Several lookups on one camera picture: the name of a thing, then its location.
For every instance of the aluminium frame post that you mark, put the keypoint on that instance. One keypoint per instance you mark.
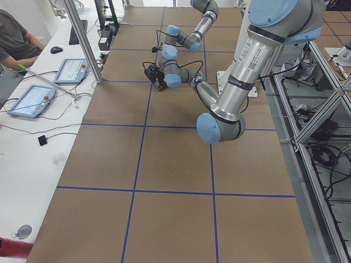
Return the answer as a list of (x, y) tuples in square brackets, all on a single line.
[(83, 39)]

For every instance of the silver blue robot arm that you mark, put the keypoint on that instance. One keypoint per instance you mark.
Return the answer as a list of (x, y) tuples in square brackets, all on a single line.
[(271, 24), (191, 41)]

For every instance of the small black square puck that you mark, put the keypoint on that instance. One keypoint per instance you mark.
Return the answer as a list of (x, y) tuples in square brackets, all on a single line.
[(42, 140)]

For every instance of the seated person in grey shirt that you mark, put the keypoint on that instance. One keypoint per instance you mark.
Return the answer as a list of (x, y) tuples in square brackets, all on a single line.
[(18, 45)]

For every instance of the near teach pendant tablet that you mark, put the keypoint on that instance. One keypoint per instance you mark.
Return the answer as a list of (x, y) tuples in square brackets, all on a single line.
[(33, 102)]

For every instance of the aluminium side frame rail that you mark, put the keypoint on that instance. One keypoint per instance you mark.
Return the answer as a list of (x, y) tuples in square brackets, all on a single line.
[(311, 85)]

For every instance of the red cylinder object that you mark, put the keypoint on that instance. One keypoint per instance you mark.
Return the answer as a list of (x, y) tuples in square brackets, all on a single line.
[(15, 249)]

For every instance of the black computer mouse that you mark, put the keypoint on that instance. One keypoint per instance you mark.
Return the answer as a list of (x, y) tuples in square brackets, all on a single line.
[(55, 50)]

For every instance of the far teach pendant tablet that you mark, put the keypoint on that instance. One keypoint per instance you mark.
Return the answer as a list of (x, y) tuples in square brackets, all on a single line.
[(71, 71)]

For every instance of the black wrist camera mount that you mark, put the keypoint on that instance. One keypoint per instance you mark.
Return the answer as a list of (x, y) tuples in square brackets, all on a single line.
[(156, 49), (150, 70)]

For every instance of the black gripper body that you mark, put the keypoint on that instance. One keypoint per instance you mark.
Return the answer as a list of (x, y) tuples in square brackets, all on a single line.
[(159, 81)]

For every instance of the black monitor with stand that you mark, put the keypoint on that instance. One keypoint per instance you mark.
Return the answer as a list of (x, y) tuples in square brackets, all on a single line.
[(106, 14)]

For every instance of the teach pendant tablet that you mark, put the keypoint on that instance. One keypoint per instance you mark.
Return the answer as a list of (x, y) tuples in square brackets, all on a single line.
[(71, 71), (33, 102)]

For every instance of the thin metal rod green tip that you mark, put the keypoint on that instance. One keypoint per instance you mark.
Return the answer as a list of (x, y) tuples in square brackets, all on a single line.
[(23, 68)]

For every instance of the small black box device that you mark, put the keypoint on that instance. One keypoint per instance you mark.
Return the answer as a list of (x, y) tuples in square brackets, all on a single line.
[(105, 40)]

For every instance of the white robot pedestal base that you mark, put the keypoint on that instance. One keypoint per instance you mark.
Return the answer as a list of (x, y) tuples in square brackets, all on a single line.
[(252, 58)]

